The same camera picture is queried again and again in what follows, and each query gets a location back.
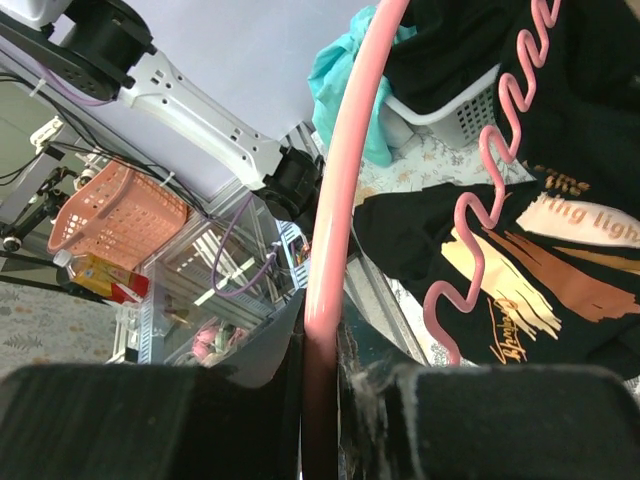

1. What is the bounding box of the orange plastic basket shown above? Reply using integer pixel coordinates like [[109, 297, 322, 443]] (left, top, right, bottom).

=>
[[48, 162, 188, 270]]

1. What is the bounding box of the white plastic basket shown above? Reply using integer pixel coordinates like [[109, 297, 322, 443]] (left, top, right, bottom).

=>
[[379, 64, 500, 149]]

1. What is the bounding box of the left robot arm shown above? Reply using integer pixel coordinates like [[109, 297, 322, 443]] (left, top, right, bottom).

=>
[[1, 1, 322, 232]]

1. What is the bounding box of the black t shirt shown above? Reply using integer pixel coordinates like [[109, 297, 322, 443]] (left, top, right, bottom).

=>
[[352, 0, 640, 381]]

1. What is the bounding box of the floral table mat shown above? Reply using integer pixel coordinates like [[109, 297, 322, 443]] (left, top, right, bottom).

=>
[[353, 131, 490, 367]]

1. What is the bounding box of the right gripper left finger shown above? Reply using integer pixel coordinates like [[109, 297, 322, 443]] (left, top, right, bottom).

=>
[[222, 289, 306, 479]]

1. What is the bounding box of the plastic bottle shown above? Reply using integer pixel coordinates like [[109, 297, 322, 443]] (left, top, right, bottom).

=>
[[53, 250, 150, 304]]

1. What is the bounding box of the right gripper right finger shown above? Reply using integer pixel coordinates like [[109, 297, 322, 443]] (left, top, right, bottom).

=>
[[338, 321, 435, 479]]

